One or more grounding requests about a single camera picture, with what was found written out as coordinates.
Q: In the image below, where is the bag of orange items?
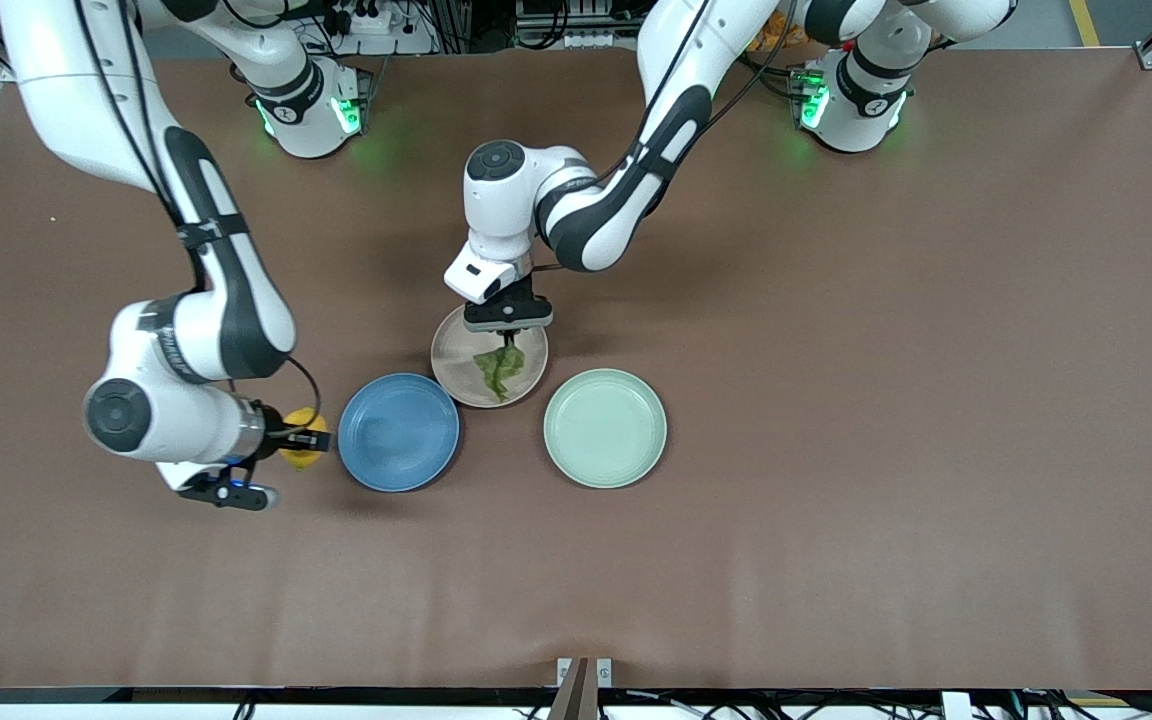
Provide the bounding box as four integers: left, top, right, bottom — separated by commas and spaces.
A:
751, 15, 809, 51

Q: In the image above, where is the metal bracket with bar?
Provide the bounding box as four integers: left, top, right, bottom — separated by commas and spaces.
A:
556, 656, 614, 720

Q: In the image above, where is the brown table mat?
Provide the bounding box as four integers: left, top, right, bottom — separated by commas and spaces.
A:
0, 48, 1152, 691

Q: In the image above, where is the green lettuce leaf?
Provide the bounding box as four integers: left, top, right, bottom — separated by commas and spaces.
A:
473, 343, 527, 403

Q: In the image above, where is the pale green plate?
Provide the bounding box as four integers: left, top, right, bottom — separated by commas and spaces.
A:
543, 368, 668, 490

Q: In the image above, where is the blue plate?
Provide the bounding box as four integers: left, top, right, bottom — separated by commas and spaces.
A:
337, 373, 461, 493

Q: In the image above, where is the beige plate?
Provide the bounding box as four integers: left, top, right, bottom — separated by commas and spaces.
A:
430, 303, 549, 409

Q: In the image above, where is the yellow lemon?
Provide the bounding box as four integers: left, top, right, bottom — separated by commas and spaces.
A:
279, 405, 330, 472

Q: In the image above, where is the white power strip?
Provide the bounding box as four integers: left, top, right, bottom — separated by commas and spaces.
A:
321, 0, 399, 37

